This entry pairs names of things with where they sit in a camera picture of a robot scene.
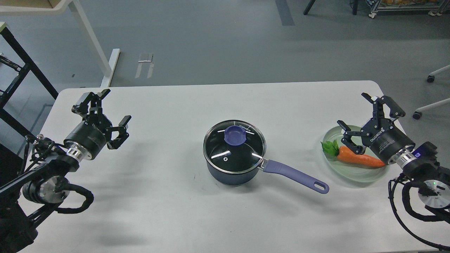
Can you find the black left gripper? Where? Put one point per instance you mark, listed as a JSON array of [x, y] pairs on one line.
[[94, 132]]

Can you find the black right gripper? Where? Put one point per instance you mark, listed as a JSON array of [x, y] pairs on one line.
[[379, 134]]

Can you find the dark blue pot purple handle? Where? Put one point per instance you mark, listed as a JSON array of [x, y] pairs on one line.
[[273, 167]]

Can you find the glass lid purple knob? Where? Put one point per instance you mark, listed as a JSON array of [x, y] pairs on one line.
[[234, 147]]

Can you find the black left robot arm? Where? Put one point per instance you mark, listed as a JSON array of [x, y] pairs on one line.
[[34, 192]]

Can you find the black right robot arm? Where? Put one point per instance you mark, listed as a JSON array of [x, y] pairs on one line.
[[425, 191]]

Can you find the orange toy carrot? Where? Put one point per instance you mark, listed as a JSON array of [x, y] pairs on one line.
[[344, 154]]

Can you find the translucent green plate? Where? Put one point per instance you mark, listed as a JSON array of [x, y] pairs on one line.
[[361, 168]]

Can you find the black metal rack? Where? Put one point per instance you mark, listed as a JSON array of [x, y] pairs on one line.
[[26, 95]]

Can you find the metal cart on casters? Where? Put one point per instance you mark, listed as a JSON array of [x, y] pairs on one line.
[[431, 7]]

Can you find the white desk frame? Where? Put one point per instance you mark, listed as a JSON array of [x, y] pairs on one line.
[[71, 41]]

